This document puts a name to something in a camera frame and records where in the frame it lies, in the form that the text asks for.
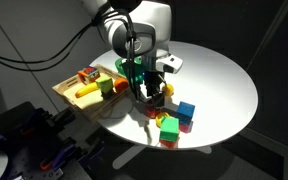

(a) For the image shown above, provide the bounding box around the colourful fabric cube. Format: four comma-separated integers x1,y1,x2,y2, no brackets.
77,66,101,85

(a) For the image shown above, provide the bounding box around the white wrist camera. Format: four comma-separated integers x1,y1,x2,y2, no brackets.
155,54,184,75

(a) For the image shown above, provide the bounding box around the light green toy block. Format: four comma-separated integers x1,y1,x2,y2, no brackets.
95,75,114,95

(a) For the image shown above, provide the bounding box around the black clamp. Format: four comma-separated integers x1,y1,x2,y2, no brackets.
49,107,76,128
79,135,106,158

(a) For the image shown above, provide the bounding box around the red orange toy block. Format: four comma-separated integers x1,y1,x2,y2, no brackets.
159,138,179,150

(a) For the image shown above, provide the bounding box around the yellow toy banana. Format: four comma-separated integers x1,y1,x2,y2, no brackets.
74,81,100,99

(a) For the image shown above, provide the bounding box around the yellow toy ring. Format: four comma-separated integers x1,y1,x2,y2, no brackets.
155,112,171,129

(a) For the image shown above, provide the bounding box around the light wooden box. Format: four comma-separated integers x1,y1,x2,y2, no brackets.
52,64,137,123

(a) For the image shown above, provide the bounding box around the purple clamp with orange handle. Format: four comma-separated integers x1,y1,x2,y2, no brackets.
39,142,77,171

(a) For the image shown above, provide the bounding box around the bright green toy block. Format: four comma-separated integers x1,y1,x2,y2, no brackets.
159,116,181,143

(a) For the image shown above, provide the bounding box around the grey perforated board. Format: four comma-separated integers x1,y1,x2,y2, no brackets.
3,131,66,180

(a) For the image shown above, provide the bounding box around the blue toy block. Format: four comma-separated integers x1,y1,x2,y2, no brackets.
176,101,197,127

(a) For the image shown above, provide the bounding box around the big red toy apple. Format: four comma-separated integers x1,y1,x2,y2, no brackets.
144,105,165,120

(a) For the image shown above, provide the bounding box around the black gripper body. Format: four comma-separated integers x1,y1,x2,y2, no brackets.
142,70,167,98

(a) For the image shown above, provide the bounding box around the pink toy block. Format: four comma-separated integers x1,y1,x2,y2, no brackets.
179,121,195,134

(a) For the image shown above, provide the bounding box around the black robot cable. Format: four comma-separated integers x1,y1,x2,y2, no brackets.
0,9,142,103

